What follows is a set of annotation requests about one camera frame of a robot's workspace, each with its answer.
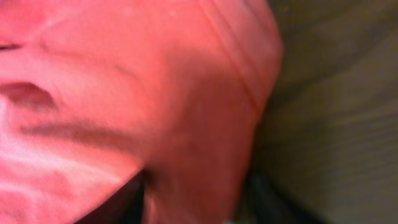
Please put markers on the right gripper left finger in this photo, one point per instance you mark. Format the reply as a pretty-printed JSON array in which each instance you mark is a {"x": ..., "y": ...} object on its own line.
[{"x": 126, "y": 206}]

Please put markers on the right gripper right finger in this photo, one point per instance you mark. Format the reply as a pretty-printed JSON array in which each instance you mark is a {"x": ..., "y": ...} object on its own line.
[{"x": 263, "y": 203}]

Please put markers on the red printed t-shirt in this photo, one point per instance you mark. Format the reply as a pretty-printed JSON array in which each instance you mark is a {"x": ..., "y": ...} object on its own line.
[{"x": 95, "y": 91}]

